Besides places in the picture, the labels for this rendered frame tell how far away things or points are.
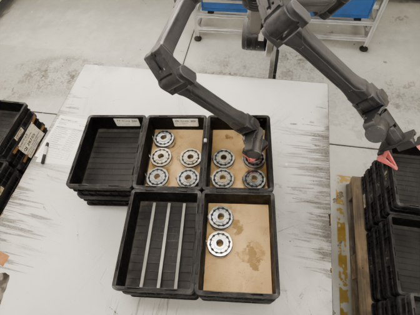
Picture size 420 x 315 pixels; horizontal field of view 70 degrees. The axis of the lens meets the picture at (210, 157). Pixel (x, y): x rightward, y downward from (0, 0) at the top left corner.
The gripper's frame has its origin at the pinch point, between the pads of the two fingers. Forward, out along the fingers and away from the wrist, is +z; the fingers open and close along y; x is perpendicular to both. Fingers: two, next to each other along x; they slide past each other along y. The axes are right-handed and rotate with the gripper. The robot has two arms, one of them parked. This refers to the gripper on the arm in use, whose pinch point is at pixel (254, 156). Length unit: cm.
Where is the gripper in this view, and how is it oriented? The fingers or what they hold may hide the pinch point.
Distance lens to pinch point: 140.7
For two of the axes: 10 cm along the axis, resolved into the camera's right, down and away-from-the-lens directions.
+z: 0.8, 5.2, 8.5
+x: -7.2, -5.6, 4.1
